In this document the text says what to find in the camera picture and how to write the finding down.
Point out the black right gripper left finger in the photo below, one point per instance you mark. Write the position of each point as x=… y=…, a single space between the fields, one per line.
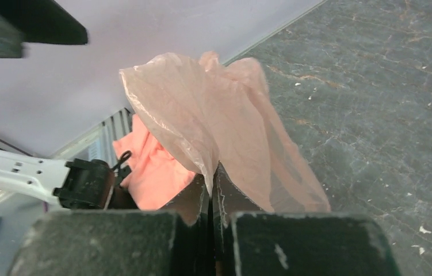
x=190 y=243

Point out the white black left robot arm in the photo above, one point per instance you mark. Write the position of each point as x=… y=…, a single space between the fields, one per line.
x=88 y=174

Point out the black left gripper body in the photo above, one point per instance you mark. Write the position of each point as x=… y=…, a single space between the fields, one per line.
x=42 y=21

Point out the salmon pink cloth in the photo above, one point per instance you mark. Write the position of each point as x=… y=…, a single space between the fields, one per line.
x=156 y=176

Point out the translucent pink trash bag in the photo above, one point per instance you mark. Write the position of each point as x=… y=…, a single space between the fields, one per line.
x=206 y=114

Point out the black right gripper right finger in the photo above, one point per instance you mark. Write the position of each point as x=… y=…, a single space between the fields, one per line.
x=239 y=245

